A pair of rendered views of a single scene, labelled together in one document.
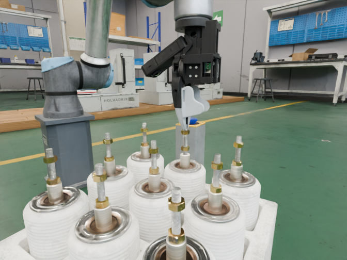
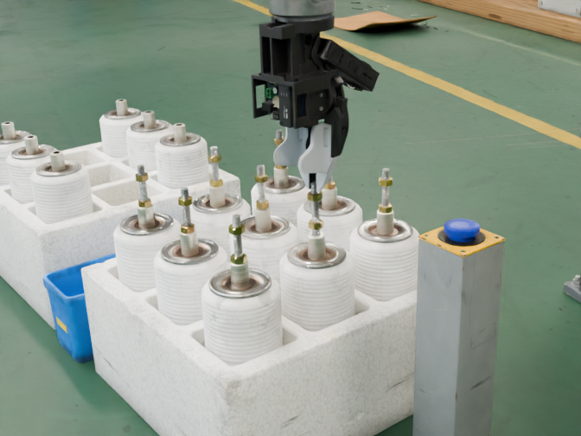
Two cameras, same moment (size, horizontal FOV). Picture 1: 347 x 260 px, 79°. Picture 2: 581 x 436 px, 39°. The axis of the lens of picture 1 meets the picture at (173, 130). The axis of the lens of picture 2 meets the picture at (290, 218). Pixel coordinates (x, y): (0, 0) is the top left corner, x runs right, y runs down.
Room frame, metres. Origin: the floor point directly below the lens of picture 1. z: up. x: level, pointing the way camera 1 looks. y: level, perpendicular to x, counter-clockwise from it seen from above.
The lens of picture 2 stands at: (0.79, -0.93, 0.71)
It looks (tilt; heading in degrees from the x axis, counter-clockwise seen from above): 23 degrees down; 112
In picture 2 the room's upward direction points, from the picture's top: 2 degrees counter-clockwise
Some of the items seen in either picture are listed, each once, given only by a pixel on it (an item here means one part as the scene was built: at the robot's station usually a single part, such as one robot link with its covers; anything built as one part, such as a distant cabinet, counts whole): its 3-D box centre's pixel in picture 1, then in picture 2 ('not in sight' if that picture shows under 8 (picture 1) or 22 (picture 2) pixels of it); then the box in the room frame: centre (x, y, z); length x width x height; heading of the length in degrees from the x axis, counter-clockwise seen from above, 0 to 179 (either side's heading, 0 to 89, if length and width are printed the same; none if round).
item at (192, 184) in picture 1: (184, 200); (318, 317); (0.46, -0.03, 0.16); 0.10 x 0.10 x 0.18
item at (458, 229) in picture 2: (190, 121); (461, 232); (0.64, -0.05, 0.32); 0.04 x 0.04 x 0.02
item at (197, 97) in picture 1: (195, 107); (315, 160); (0.47, -0.05, 0.39); 0.06 x 0.03 x 0.09; 66
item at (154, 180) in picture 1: (154, 181); (263, 219); (0.36, 0.04, 0.26); 0.02 x 0.02 x 0.03
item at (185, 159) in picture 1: (185, 160); (316, 246); (0.46, -0.03, 0.26); 0.02 x 0.02 x 0.03
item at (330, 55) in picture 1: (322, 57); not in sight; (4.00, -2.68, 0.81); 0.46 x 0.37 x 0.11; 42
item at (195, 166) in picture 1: (185, 166); (316, 255); (0.46, -0.03, 0.25); 0.08 x 0.08 x 0.01
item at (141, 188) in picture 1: (154, 187); (263, 227); (0.36, 0.04, 0.25); 0.08 x 0.08 x 0.01
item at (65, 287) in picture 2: not in sight; (143, 292); (0.09, 0.13, 0.06); 0.30 x 0.11 x 0.12; 57
